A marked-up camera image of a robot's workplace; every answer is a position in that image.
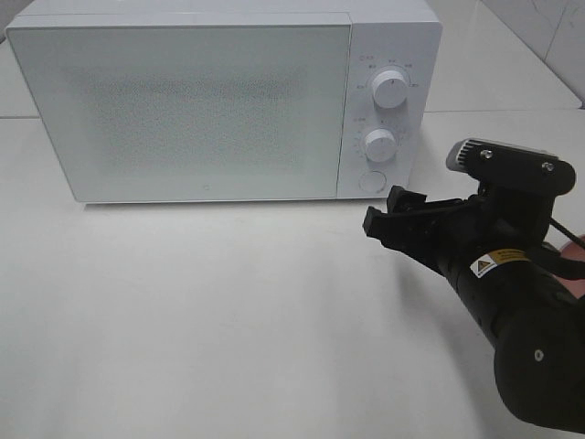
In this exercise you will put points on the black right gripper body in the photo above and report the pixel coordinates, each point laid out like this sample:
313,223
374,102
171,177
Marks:
495,229

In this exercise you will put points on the round white door button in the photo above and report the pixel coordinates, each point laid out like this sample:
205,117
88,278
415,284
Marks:
372,182

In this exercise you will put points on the white round knob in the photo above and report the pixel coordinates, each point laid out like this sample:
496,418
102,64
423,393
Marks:
380,145
389,87

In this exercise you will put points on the white microwave oven body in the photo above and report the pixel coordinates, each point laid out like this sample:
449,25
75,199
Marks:
405,34

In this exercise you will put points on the upper white round knob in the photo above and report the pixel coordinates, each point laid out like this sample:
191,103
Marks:
389,87

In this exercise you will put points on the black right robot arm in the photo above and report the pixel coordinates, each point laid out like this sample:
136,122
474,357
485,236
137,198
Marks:
534,323

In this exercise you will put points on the white microwave door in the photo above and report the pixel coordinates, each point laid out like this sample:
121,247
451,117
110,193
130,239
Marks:
190,113

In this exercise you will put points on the lower white round knob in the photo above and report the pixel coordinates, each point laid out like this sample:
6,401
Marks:
380,145

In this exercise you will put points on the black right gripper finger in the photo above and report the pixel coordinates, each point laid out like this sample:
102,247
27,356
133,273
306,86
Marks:
391,230
400,200

